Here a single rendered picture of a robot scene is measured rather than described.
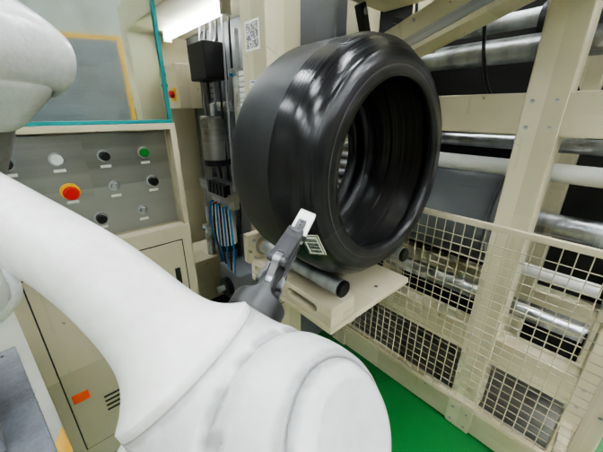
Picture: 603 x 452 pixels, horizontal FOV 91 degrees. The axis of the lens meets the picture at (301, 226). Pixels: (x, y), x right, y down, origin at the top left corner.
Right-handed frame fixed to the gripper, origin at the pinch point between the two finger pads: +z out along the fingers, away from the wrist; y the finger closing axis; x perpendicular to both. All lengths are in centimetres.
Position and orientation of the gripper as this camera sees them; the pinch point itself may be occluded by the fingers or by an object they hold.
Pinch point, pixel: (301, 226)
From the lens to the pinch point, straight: 52.2
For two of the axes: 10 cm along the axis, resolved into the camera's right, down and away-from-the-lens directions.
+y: -1.9, 6.7, 7.1
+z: 3.4, -6.4, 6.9
